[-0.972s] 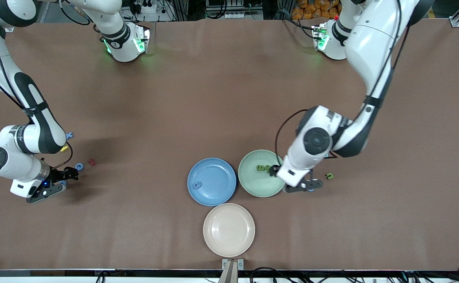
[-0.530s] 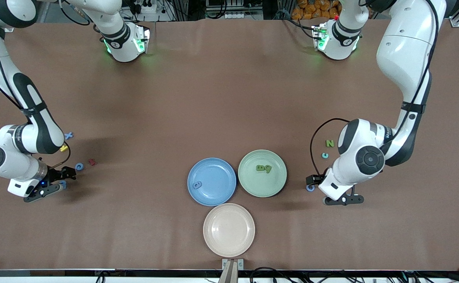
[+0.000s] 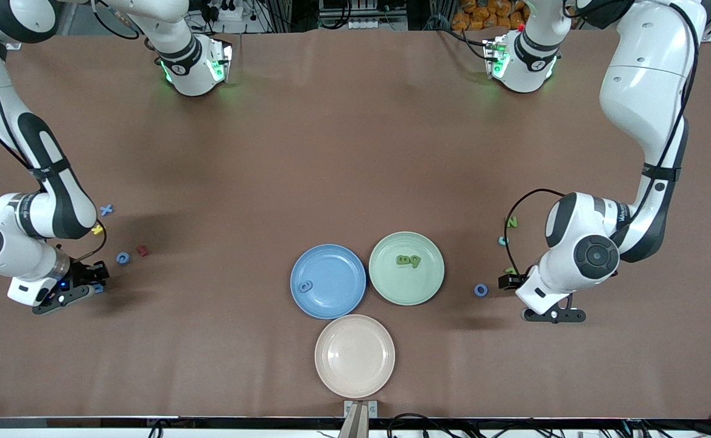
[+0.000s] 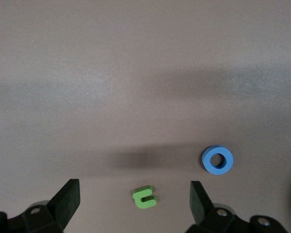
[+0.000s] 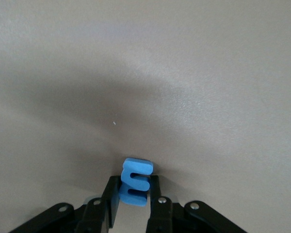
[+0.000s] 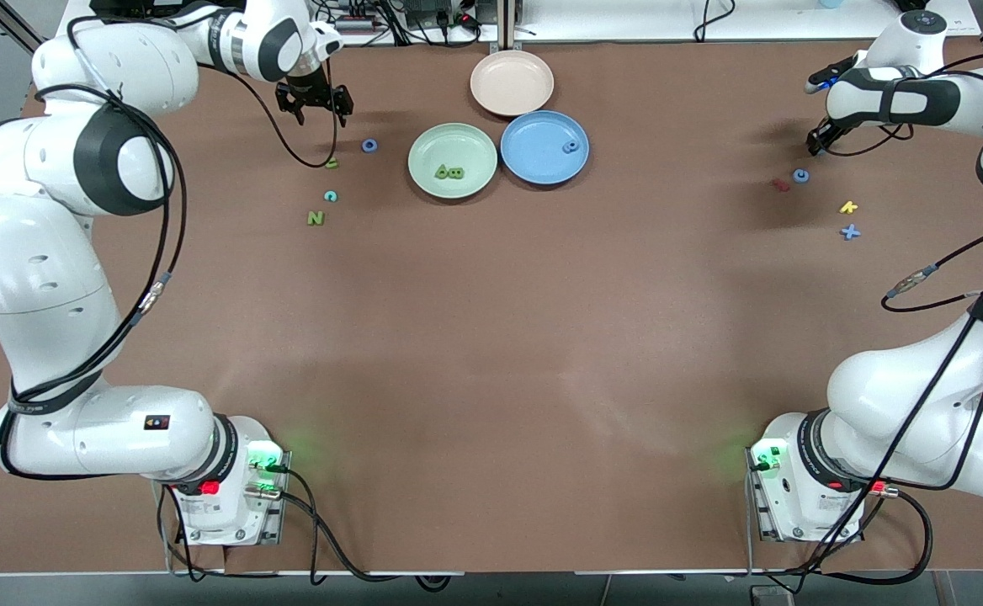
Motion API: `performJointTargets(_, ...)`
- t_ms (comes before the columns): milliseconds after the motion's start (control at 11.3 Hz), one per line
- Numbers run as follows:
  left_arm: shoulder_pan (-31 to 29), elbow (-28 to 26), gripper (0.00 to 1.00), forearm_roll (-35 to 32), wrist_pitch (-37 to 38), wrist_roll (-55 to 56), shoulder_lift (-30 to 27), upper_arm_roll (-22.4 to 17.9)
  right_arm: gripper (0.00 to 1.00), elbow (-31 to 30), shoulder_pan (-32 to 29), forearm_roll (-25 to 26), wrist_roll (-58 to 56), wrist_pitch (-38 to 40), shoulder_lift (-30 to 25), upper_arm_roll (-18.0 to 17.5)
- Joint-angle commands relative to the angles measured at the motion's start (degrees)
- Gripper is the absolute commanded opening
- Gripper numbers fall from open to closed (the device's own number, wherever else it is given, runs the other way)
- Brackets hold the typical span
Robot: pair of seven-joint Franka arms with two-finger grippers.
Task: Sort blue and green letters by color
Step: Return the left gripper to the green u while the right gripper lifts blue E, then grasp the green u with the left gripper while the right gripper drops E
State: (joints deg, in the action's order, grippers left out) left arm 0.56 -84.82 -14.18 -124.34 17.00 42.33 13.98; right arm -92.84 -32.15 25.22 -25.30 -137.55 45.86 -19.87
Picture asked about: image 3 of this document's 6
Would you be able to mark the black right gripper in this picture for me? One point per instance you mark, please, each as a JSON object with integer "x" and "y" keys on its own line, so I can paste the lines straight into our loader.
{"x": 82, "y": 273}

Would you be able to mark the blue letter G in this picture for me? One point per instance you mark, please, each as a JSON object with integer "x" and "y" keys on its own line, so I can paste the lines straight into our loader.
{"x": 118, "y": 258}

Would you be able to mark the red letter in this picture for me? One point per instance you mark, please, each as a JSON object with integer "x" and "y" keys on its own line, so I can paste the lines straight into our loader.
{"x": 142, "y": 250}

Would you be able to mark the green letter N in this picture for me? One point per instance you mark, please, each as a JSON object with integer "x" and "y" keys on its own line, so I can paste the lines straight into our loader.
{"x": 512, "y": 222}

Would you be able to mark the blue letter X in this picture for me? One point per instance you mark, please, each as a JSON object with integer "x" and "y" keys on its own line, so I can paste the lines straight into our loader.
{"x": 106, "y": 210}

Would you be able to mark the green letter q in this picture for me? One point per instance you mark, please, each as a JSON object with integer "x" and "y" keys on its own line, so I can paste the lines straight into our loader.
{"x": 416, "y": 261}

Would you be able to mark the green letter B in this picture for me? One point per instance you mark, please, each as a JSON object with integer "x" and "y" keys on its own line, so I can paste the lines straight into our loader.
{"x": 403, "y": 260}

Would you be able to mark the blue letter a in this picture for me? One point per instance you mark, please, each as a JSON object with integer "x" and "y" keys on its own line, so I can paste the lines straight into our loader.
{"x": 305, "y": 286}

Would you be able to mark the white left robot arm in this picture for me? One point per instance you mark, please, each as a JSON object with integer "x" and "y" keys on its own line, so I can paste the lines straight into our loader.
{"x": 641, "y": 91}

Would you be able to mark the blue letter O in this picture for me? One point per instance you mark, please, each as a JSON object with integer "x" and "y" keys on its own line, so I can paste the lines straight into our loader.
{"x": 476, "y": 290}

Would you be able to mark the yellow letter K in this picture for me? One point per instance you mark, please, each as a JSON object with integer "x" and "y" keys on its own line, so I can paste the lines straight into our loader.
{"x": 95, "y": 230}

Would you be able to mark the light green plate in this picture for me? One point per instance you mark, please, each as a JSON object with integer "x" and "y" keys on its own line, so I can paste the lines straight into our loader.
{"x": 407, "y": 286}

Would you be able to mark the beige plate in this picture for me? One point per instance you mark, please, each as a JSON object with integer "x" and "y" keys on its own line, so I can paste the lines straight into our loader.
{"x": 354, "y": 356}

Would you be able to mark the blue plate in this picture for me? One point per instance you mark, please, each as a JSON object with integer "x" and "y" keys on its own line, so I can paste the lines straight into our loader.
{"x": 328, "y": 301}

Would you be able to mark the grey base connector box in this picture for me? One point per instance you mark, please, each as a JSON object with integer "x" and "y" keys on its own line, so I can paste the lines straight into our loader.
{"x": 220, "y": 61}
{"x": 494, "y": 58}

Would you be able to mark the orange bags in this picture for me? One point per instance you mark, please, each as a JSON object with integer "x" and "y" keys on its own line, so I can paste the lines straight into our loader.
{"x": 483, "y": 15}

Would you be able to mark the white power strip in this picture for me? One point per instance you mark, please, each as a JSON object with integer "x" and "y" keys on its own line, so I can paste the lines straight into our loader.
{"x": 227, "y": 12}
{"x": 366, "y": 24}

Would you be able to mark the silver table edge rail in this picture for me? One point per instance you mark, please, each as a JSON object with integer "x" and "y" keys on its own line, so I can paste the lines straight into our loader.
{"x": 87, "y": 422}

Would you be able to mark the grey metal table bracket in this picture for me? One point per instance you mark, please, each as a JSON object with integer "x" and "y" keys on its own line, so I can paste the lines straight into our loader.
{"x": 355, "y": 409}

